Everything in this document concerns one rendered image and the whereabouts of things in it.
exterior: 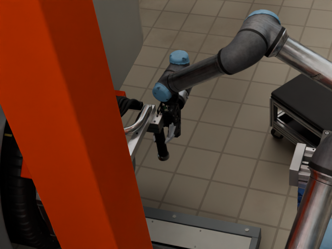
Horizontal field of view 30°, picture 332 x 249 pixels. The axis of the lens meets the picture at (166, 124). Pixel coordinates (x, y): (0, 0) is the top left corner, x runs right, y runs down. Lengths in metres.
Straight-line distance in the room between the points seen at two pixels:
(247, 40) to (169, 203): 1.33
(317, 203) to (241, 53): 0.75
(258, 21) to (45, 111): 1.13
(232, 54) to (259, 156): 1.35
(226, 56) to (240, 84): 1.69
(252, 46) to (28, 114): 1.04
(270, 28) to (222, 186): 1.28
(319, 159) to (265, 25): 0.79
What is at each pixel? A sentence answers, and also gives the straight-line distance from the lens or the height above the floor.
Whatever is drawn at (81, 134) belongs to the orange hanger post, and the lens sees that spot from 1.16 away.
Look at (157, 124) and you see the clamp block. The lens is 2.19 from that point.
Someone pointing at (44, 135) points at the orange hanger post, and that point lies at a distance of 1.21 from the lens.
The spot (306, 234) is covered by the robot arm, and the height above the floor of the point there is 1.27.
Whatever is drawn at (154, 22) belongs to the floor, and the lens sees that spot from 4.34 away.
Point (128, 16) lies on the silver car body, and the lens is 2.68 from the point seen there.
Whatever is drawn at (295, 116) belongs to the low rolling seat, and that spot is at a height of 0.30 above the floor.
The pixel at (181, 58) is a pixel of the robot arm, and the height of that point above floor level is 1.01.
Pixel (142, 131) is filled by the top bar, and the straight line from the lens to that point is 2.13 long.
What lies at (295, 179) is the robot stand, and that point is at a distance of 2.28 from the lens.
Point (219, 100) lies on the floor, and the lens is 3.66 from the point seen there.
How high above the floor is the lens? 2.47
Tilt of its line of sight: 44 degrees down
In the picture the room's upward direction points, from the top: 10 degrees counter-clockwise
